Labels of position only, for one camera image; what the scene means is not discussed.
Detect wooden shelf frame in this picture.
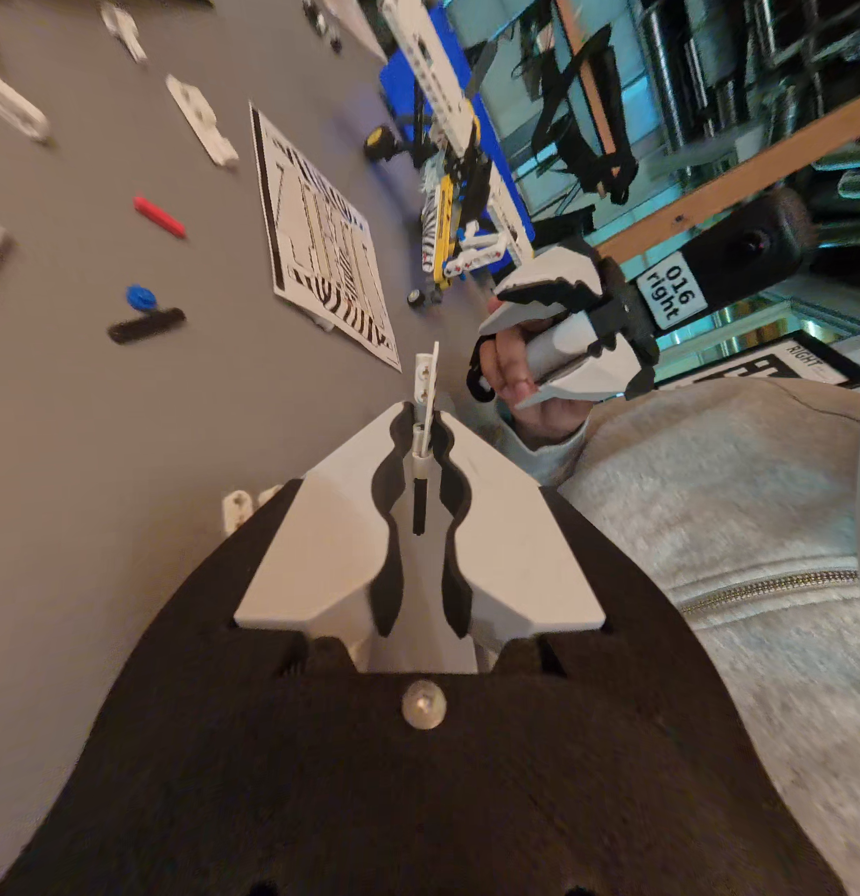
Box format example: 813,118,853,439
552,0,860,264

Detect white yellow black lego model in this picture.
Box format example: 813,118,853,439
363,0,537,309

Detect zebra striped lego assembly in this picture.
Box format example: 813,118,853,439
409,341,443,537

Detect black lego connector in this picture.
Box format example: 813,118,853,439
107,306,188,346

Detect white straight lego beam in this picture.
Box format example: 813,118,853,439
0,66,51,145

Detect white three-hole lego beam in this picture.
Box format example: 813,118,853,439
165,73,240,169

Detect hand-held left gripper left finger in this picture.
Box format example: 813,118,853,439
233,400,415,674

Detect metal storage rack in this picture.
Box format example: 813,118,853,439
632,0,860,163

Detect small white lego piece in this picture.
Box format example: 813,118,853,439
99,3,149,64

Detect black hanging straps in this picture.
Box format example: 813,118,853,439
527,27,641,208

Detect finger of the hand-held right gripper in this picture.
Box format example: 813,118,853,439
492,245,607,313
476,301,646,412

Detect zebra striped sticker sheet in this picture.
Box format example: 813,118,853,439
249,101,403,372

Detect blue plastic tray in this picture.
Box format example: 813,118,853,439
379,0,537,264

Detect black and white lego piece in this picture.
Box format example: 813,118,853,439
302,0,344,54

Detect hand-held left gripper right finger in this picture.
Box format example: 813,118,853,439
430,409,607,672

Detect white lego piece grey pin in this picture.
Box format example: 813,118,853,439
412,352,438,456

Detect small white two-hole lego beam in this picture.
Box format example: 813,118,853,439
221,489,254,538

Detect person's right hand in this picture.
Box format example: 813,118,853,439
481,297,593,450

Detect person's right forearm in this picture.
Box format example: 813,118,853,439
465,402,613,492

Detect red lego axle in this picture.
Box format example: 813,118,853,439
132,194,189,240

